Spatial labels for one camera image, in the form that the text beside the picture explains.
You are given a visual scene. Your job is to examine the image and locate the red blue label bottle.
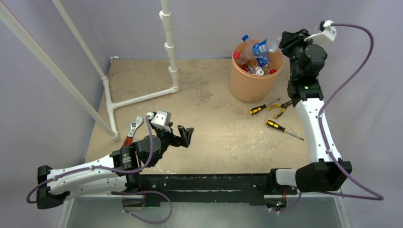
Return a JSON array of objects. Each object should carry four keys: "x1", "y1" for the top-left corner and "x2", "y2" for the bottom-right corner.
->
[{"x1": 232, "y1": 50, "x2": 248, "y2": 68}]

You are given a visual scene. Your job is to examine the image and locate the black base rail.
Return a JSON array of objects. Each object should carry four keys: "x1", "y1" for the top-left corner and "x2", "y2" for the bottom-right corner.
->
[{"x1": 138, "y1": 174, "x2": 284, "y2": 208}]

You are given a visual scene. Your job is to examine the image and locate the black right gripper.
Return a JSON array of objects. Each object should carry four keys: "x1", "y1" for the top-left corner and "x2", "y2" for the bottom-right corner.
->
[{"x1": 279, "y1": 29, "x2": 321, "y2": 79}]

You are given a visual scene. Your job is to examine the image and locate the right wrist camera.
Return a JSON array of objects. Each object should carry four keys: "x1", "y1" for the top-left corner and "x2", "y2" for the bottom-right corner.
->
[{"x1": 305, "y1": 20, "x2": 336, "y2": 47}]

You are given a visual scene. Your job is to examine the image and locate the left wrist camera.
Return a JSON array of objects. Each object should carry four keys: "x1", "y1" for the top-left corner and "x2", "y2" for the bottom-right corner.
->
[{"x1": 151, "y1": 110, "x2": 172, "y2": 133}]

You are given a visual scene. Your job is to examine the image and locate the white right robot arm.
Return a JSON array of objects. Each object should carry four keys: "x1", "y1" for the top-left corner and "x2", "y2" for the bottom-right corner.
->
[{"x1": 267, "y1": 26, "x2": 352, "y2": 193}]

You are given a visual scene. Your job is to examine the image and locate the gold red drink bottle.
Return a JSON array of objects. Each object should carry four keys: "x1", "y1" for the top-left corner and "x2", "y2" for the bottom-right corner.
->
[{"x1": 247, "y1": 59, "x2": 259, "y2": 73}]

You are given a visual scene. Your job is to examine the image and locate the adjustable wrench red handle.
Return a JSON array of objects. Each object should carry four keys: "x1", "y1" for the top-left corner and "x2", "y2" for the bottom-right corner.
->
[{"x1": 122, "y1": 116, "x2": 143, "y2": 147}]

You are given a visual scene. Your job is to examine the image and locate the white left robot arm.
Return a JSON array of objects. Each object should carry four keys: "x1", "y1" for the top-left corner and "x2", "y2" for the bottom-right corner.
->
[{"x1": 26, "y1": 110, "x2": 194, "y2": 209}]

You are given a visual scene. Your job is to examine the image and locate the orange plastic bin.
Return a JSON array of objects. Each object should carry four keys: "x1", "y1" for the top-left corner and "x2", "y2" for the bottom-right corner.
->
[{"x1": 230, "y1": 39, "x2": 284, "y2": 103}]

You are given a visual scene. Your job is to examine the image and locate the small blue Pepsi bottle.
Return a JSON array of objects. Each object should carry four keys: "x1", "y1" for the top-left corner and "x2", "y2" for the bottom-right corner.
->
[{"x1": 256, "y1": 55, "x2": 271, "y2": 72}]

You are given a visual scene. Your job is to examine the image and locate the purple loop cable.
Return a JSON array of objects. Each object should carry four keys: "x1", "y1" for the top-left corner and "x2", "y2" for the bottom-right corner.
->
[{"x1": 122, "y1": 188, "x2": 173, "y2": 224}]

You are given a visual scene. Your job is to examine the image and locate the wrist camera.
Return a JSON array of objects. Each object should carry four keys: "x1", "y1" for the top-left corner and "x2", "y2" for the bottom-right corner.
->
[
  {"x1": 305, "y1": 20, "x2": 336, "y2": 47},
  {"x1": 151, "y1": 110, "x2": 172, "y2": 133}
]

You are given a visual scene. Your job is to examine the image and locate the yellow handled pliers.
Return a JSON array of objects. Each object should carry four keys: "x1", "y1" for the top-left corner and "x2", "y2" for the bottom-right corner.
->
[{"x1": 268, "y1": 100, "x2": 292, "y2": 119}]

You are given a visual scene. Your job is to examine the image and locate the crushed white cap bottle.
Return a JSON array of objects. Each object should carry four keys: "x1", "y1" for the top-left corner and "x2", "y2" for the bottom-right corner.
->
[{"x1": 254, "y1": 68, "x2": 265, "y2": 76}]

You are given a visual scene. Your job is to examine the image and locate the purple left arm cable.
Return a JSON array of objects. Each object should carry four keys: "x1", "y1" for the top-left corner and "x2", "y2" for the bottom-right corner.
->
[{"x1": 26, "y1": 116, "x2": 155, "y2": 204}]

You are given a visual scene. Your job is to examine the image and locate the white PVC pipe frame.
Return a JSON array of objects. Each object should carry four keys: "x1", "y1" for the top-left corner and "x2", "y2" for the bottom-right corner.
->
[{"x1": 0, "y1": 0, "x2": 180, "y2": 142}]

